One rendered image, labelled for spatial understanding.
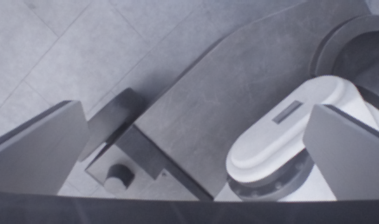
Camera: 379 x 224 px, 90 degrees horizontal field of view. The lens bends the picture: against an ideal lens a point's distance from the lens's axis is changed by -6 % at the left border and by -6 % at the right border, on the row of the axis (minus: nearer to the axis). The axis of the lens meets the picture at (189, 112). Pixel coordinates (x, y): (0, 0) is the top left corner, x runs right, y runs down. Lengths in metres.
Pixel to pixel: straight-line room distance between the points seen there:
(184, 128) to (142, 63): 0.24
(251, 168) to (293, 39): 0.25
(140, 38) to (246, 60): 0.29
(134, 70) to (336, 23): 0.46
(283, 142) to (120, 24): 0.47
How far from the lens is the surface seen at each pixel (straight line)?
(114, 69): 0.58
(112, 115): 0.41
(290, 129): 0.28
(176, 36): 0.55
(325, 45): 0.44
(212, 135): 0.41
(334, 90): 0.30
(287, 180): 0.28
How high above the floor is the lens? 0.55
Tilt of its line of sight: 74 degrees down
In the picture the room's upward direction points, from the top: 174 degrees clockwise
